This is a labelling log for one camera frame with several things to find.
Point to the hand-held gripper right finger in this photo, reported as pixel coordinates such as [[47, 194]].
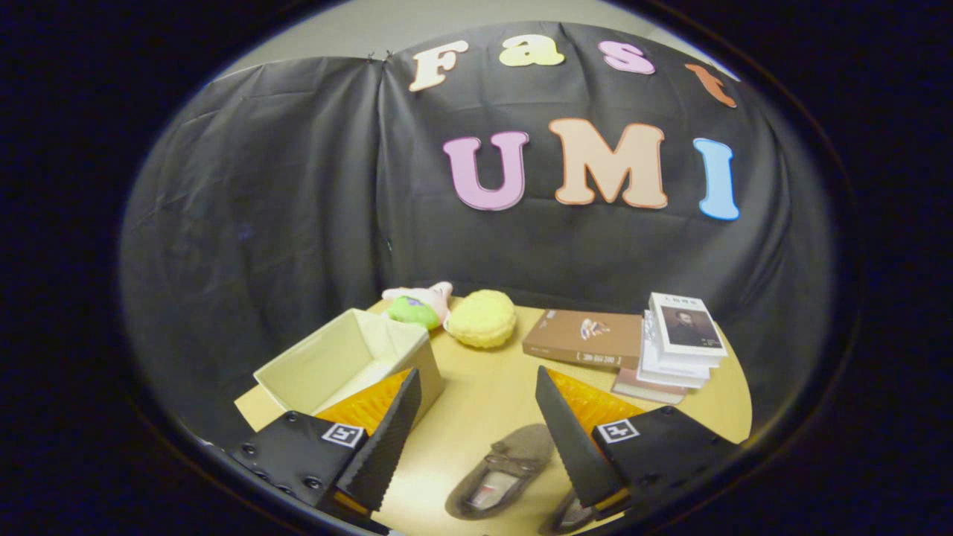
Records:
[[569, 439]]

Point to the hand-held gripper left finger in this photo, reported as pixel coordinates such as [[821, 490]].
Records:
[[387, 447]]

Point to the brown fuzzy slipper shoe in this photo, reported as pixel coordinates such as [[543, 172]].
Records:
[[569, 515], [521, 447]]

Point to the beige fabric storage box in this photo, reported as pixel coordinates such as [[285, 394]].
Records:
[[327, 365]]

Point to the pale pink book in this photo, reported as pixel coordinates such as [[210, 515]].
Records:
[[644, 391]]

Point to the brown book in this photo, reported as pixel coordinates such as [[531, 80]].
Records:
[[573, 339]]

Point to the plain white book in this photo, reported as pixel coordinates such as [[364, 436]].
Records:
[[663, 365]]

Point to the pink and green plush toy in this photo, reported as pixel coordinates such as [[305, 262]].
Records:
[[417, 309]]

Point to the yellow plush bun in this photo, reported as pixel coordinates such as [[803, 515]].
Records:
[[482, 318]]

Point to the black backdrop cloth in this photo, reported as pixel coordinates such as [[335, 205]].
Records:
[[283, 208]]

